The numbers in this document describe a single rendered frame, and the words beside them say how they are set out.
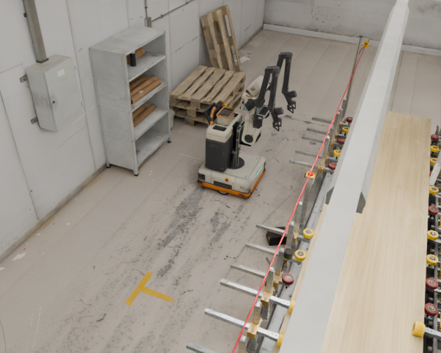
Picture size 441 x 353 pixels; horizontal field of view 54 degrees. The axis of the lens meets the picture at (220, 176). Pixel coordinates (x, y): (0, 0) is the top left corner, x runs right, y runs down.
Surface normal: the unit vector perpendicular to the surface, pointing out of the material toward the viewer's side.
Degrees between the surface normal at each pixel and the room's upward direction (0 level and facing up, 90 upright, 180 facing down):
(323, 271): 0
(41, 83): 90
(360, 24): 90
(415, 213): 0
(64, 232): 0
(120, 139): 90
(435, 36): 90
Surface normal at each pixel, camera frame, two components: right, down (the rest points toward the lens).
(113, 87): -0.39, 0.54
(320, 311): 0.03, -0.80
